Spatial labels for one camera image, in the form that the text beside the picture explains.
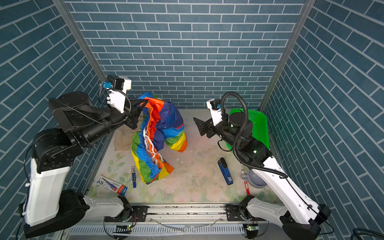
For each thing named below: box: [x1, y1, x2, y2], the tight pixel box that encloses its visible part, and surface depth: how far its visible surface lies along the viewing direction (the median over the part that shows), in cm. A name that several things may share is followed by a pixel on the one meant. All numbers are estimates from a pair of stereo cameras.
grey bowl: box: [247, 169, 268, 189], surface depth 79 cm
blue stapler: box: [217, 157, 234, 186], surface depth 88 cm
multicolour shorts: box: [131, 92, 187, 185], surface depth 58 cm
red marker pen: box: [241, 169, 251, 195], surface depth 84 cm
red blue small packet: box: [93, 174, 128, 196], surface depth 84 cm
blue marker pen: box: [131, 165, 137, 189], surface depth 87 cm
